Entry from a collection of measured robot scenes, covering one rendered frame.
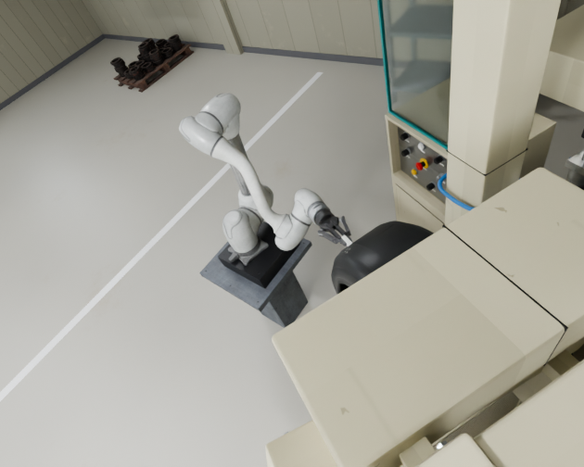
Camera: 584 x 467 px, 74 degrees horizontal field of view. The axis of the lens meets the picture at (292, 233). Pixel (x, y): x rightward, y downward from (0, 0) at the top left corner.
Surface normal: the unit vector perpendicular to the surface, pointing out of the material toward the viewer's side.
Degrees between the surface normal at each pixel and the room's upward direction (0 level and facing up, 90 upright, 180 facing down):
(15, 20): 90
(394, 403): 0
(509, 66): 90
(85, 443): 0
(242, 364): 0
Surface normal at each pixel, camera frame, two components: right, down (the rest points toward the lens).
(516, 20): 0.45, 0.60
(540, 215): -0.27, -0.61
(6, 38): 0.77, 0.33
